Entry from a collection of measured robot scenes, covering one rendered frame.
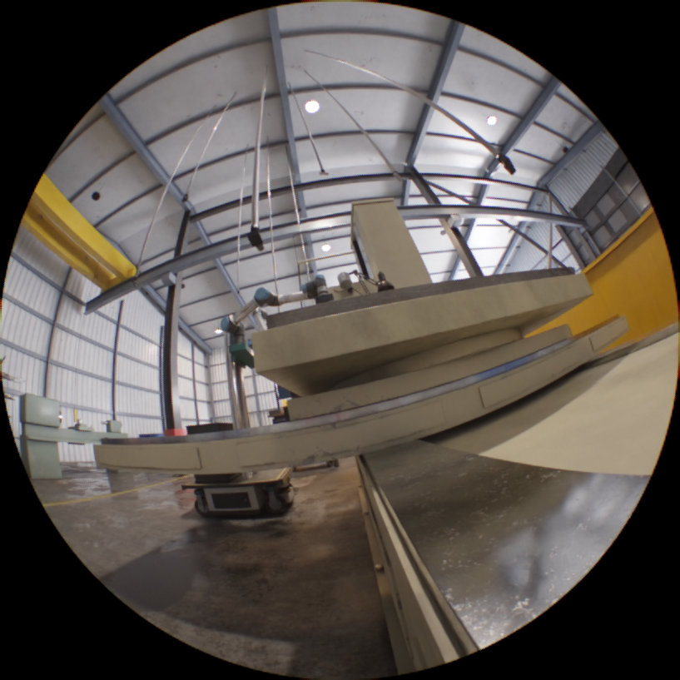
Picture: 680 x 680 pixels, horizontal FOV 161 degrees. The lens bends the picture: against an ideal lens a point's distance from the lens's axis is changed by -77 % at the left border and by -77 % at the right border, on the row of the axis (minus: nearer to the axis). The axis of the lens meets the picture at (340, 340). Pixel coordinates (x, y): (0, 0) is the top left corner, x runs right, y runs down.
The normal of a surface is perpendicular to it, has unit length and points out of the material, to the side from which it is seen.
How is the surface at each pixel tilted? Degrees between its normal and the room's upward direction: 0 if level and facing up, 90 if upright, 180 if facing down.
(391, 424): 90
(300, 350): 90
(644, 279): 90
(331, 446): 90
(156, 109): 169
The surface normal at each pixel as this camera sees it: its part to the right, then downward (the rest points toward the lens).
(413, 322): -0.02, -0.31
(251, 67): 0.22, 0.97
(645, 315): -0.98, 0.21
